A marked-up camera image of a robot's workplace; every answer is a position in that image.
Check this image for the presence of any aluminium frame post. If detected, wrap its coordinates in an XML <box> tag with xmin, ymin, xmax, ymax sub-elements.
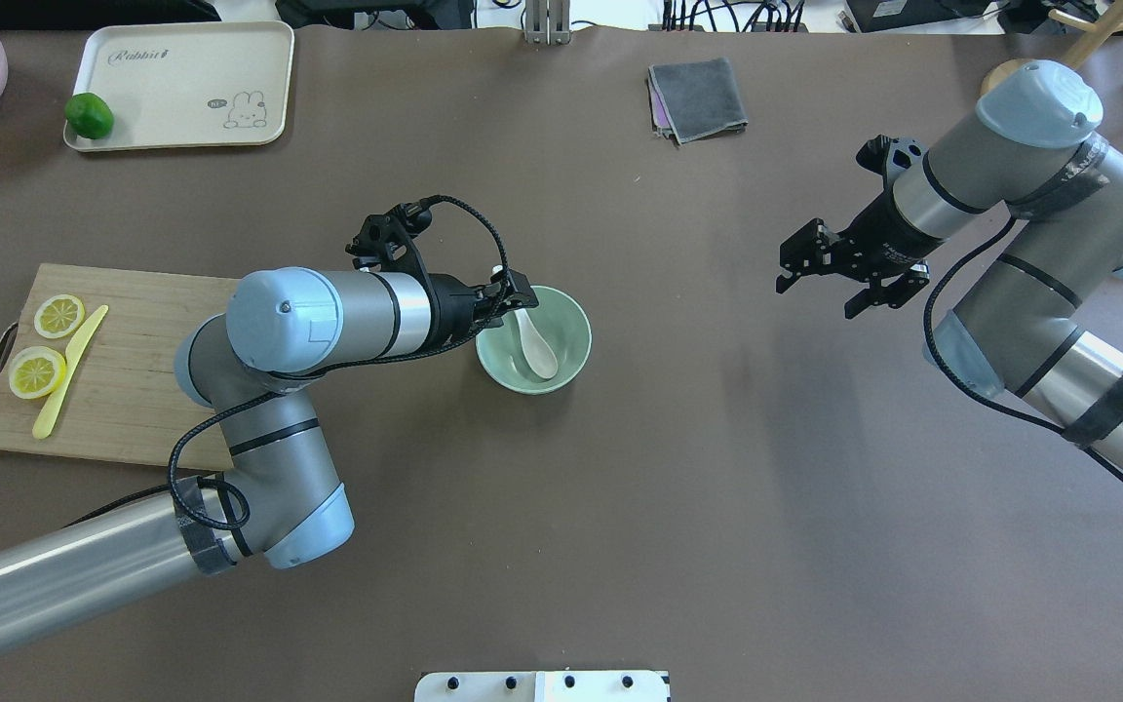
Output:
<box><xmin>523</xmin><ymin>0</ymin><xmax>570</xmax><ymax>45</ymax></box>

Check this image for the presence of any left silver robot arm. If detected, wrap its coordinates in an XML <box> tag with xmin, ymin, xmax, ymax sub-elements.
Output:
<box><xmin>0</xmin><ymin>265</ymin><xmax>536</xmax><ymax>654</ymax></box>

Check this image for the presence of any cream rabbit tray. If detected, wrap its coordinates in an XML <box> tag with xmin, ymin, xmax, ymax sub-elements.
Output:
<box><xmin>63</xmin><ymin>19</ymin><xmax>294</xmax><ymax>152</ymax></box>

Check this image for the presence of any wooden cutting board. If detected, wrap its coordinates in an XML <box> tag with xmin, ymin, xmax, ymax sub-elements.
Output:
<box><xmin>0</xmin><ymin>263</ymin><xmax>236</xmax><ymax>466</ymax></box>

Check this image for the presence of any yellow plastic knife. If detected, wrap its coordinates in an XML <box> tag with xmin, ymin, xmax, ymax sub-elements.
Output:
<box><xmin>31</xmin><ymin>306</ymin><xmax>110</xmax><ymax>440</ymax></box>

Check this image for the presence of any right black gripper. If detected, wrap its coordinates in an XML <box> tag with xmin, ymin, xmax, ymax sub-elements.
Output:
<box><xmin>776</xmin><ymin>190</ymin><xmax>935</xmax><ymax>320</ymax></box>

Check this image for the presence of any white ceramic spoon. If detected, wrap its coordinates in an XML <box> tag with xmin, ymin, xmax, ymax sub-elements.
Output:
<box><xmin>493</xmin><ymin>265</ymin><xmax>559</xmax><ymax>379</ymax></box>

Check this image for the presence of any grey folded cloth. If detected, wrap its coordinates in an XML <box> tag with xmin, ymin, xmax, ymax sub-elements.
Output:
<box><xmin>646</xmin><ymin>58</ymin><xmax>749</xmax><ymax>145</ymax></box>

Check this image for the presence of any light green bowl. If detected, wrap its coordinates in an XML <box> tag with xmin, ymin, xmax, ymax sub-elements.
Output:
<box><xmin>476</xmin><ymin>285</ymin><xmax>593</xmax><ymax>395</ymax></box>

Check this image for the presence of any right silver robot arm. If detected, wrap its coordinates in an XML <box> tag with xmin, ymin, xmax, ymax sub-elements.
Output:
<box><xmin>776</xmin><ymin>60</ymin><xmax>1123</xmax><ymax>483</ymax></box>

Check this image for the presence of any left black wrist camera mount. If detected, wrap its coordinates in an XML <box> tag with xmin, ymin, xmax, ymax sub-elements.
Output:
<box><xmin>346</xmin><ymin>201</ymin><xmax>432</xmax><ymax>277</ymax></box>

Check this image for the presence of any lemon slice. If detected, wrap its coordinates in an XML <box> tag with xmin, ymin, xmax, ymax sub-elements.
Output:
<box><xmin>6</xmin><ymin>345</ymin><xmax>67</xmax><ymax>400</ymax></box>
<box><xmin>34</xmin><ymin>293</ymin><xmax>86</xmax><ymax>339</ymax></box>

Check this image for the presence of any green lime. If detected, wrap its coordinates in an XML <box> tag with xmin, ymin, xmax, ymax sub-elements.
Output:
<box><xmin>63</xmin><ymin>92</ymin><xmax>115</xmax><ymax>139</ymax></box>

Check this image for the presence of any wooden mug tree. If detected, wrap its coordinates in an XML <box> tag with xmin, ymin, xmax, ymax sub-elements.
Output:
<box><xmin>979</xmin><ymin>1</ymin><xmax>1123</xmax><ymax>97</ymax></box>

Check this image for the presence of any white pedestal column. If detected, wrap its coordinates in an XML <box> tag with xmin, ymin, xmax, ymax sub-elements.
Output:
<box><xmin>413</xmin><ymin>668</ymin><xmax>672</xmax><ymax>701</ymax></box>

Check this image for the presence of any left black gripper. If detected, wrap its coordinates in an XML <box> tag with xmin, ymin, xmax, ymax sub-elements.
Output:
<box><xmin>428</xmin><ymin>270</ymin><xmax>539</xmax><ymax>350</ymax></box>

